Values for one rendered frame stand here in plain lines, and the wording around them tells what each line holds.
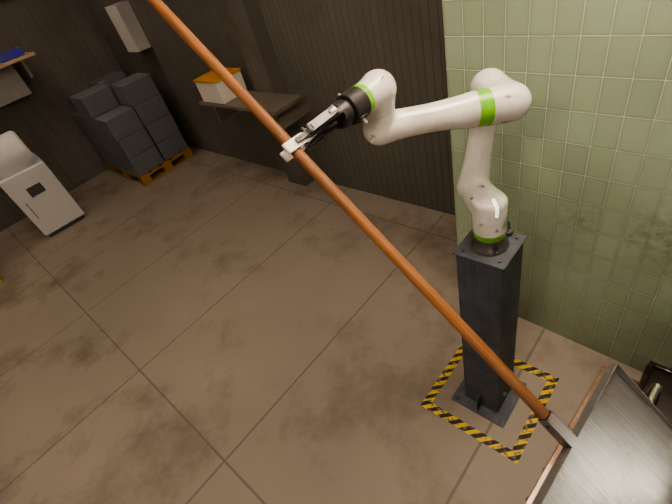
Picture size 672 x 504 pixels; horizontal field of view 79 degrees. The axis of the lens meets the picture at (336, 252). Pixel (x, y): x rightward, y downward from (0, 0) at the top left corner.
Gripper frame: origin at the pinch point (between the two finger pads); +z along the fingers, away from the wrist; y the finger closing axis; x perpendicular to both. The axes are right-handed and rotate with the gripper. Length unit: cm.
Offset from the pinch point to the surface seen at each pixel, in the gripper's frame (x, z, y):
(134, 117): 317, -106, 420
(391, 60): 62, -198, 133
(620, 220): -102, -122, 39
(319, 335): -53, -30, 214
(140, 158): 284, -83, 458
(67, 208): 284, 30, 474
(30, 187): 313, 47, 441
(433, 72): 30, -200, 116
